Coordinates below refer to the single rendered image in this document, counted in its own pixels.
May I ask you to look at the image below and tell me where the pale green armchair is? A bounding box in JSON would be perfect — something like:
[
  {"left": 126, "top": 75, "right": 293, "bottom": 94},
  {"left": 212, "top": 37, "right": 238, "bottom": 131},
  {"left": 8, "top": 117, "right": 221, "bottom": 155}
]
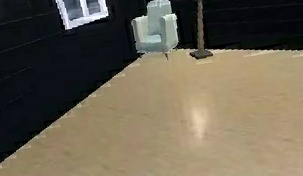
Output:
[{"left": 127, "top": 0, "right": 184, "bottom": 66}]

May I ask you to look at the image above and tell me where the floor lamp with white shade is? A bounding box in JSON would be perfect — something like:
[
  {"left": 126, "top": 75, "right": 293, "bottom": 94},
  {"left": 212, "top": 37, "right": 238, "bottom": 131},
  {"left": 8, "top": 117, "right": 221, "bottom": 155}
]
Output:
[{"left": 180, "top": 0, "right": 235, "bottom": 62}]

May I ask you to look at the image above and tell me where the white framed window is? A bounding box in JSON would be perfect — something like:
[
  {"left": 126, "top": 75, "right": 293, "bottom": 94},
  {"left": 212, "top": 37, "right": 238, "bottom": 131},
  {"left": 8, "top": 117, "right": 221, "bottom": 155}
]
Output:
[{"left": 54, "top": 0, "right": 112, "bottom": 32}]

